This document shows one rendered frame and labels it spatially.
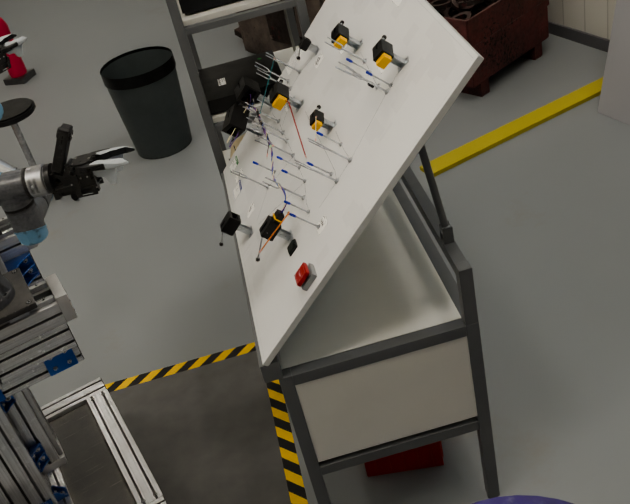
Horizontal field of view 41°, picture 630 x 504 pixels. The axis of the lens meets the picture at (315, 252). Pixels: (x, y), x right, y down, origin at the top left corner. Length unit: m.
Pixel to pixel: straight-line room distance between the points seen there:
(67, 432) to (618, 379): 2.13
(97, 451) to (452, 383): 1.42
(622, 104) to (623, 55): 0.27
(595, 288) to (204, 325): 1.78
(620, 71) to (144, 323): 2.88
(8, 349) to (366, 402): 1.05
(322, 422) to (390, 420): 0.21
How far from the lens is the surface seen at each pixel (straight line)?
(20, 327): 2.54
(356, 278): 2.72
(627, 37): 4.96
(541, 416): 3.30
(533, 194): 4.46
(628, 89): 4.99
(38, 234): 2.19
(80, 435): 3.45
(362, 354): 2.45
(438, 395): 2.63
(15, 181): 2.12
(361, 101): 2.49
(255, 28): 6.59
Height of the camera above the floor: 2.44
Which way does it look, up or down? 35 degrees down
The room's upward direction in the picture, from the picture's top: 14 degrees counter-clockwise
